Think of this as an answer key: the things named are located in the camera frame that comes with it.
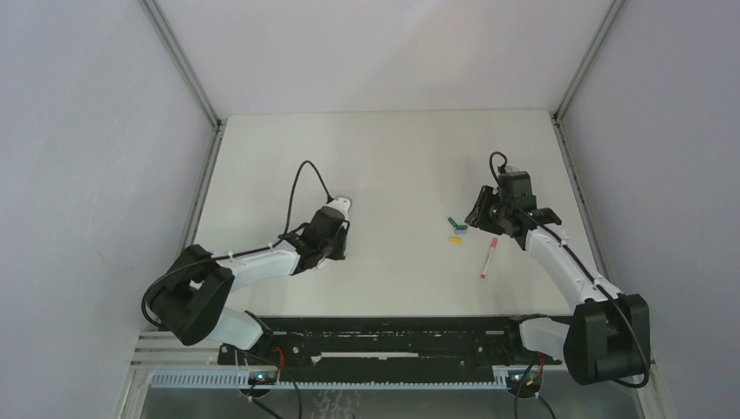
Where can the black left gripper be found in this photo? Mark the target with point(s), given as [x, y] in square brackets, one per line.
[338, 253]

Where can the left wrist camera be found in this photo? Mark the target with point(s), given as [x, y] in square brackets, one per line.
[341, 204]

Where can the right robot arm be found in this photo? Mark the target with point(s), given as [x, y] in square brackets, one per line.
[607, 337]

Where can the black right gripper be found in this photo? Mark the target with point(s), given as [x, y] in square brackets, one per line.
[477, 218]

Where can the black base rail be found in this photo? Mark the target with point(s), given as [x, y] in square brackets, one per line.
[385, 351]

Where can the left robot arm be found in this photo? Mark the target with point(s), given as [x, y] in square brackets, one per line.
[190, 299]

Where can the white pink marker pen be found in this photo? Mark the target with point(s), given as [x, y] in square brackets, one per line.
[489, 257]

